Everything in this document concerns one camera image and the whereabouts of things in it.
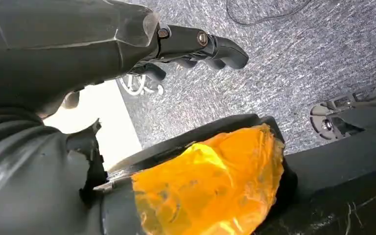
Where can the robot left grey hand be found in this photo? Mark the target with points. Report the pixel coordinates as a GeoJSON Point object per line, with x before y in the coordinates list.
{"type": "Point", "coordinates": [61, 48]}

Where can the robot left arm ribbed sleeve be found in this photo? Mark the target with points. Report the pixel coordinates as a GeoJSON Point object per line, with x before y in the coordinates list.
{"type": "Point", "coordinates": [22, 181]}

